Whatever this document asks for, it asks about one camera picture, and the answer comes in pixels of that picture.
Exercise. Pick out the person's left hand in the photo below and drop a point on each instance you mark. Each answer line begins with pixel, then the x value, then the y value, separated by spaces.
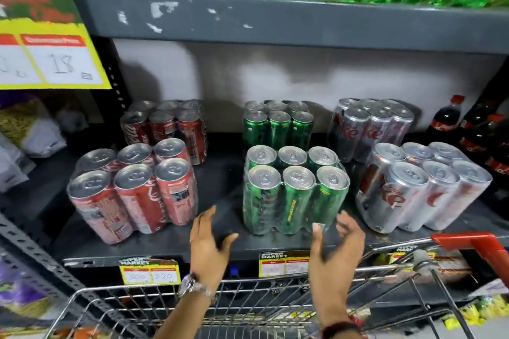
pixel 206 255

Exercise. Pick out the wrapped pack of silver cans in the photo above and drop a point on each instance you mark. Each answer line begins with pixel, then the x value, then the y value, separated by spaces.
pixel 401 195
pixel 358 132

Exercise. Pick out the yellow noodle snack packet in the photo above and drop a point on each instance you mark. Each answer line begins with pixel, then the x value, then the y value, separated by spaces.
pixel 24 124

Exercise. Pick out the cola bottle red cap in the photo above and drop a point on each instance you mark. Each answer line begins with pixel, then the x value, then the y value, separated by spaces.
pixel 443 122
pixel 479 140
pixel 477 114
pixel 499 168

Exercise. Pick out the wrapped pack of red cans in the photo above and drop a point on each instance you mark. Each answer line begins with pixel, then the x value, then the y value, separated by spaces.
pixel 135 195
pixel 191 132

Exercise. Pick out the person's left forearm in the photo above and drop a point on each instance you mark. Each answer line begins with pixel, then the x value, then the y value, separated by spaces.
pixel 183 319

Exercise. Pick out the small yellow price tag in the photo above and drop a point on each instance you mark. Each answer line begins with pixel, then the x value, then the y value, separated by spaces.
pixel 401 257
pixel 284 265
pixel 149 273

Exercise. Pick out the purple snack packet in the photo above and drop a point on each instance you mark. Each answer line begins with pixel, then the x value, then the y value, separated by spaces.
pixel 20 291

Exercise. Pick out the yellow green snack packets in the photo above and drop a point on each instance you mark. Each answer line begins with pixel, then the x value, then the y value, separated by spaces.
pixel 485 307

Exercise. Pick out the person's right hand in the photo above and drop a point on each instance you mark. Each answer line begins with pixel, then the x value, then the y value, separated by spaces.
pixel 334 283

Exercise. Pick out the large yellow price sign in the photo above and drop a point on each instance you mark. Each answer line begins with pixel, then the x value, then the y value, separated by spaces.
pixel 47 60

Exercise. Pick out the person's left thumb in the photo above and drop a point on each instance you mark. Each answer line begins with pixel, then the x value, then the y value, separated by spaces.
pixel 227 244

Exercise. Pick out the silver wristwatch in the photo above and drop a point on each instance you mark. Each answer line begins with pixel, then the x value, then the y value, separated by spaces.
pixel 195 286

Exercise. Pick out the grey perforated angle bar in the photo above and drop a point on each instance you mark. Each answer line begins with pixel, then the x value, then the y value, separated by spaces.
pixel 47 259

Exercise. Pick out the person's right forearm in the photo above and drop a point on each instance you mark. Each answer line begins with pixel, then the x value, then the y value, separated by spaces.
pixel 342 332

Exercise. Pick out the white snack packet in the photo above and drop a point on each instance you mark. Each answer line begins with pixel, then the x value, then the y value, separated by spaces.
pixel 10 164

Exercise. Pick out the black perforated shelf post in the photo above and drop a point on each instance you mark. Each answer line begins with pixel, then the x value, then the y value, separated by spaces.
pixel 115 84

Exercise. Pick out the grey metal shelf board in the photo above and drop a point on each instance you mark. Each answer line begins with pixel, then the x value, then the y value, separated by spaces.
pixel 222 191
pixel 318 25

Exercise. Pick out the wrapped pack of green cans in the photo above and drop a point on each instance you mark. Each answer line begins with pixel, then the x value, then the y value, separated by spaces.
pixel 294 199
pixel 278 128

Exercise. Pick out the person's right thumb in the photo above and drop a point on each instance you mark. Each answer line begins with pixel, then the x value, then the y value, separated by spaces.
pixel 316 241

